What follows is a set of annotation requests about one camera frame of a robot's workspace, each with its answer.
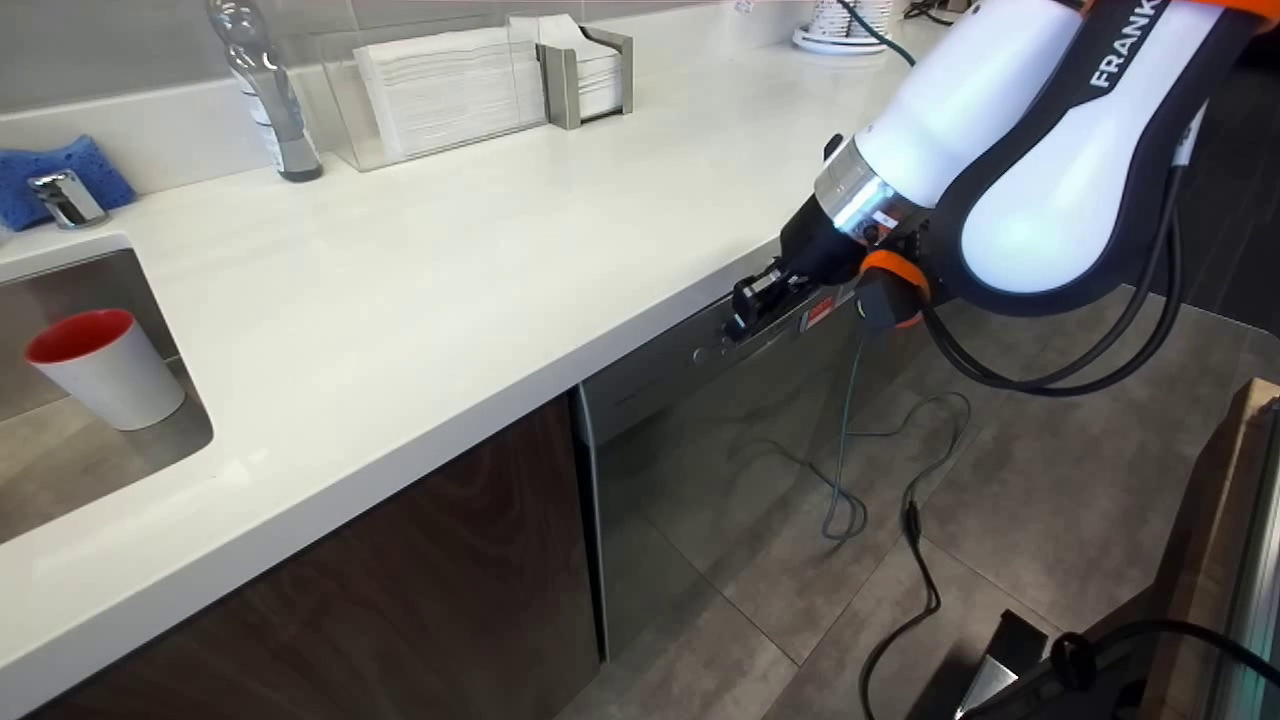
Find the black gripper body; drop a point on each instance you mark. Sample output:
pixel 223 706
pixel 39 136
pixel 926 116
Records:
pixel 815 252

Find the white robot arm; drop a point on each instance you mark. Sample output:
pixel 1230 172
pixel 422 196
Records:
pixel 1020 161

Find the white round base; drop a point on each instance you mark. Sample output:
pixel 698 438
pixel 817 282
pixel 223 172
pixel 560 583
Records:
pixel 836 28

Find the steel napkin holder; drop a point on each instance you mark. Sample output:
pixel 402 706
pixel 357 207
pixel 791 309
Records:
pixel 584 77

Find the white countertop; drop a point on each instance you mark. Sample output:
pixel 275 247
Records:
pixel 362 331

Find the dark wood cabinet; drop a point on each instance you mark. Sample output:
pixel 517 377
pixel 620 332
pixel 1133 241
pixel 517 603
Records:
pixel 461 598

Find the wooden robot cart platform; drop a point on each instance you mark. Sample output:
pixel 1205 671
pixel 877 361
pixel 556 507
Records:
pixel 1205 559

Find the chrome faucet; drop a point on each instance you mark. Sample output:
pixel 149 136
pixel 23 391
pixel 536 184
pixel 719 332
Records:
pixel 266 86

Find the red and white cup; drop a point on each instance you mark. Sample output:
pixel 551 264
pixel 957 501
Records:
pixel 106 361

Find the blue cloth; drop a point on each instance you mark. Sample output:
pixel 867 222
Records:
pixel 80 172

